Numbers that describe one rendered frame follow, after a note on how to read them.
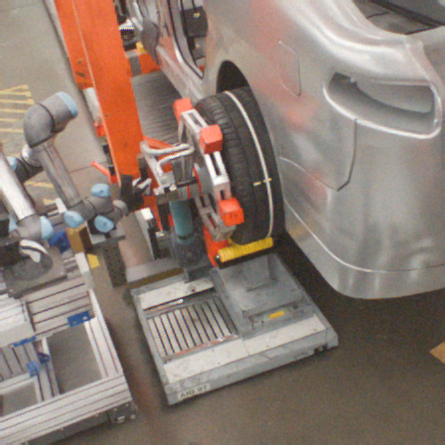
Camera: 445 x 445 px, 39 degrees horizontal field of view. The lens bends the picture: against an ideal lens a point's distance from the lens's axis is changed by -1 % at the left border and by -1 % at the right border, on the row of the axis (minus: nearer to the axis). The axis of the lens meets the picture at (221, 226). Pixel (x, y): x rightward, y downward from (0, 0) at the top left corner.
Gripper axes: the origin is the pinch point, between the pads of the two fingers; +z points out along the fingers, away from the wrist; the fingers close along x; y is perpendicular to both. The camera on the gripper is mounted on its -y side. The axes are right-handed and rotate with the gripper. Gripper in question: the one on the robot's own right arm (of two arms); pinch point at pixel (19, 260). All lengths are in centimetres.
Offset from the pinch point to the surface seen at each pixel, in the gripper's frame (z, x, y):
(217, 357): -34, -87, 105
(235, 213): -21, -89, 25
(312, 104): 19, -87, -30
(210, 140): -35, -87, -1
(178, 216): -68, -91, 47
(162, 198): -44, -71, 22
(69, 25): -289, -142, 4
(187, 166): -42, -81, 10
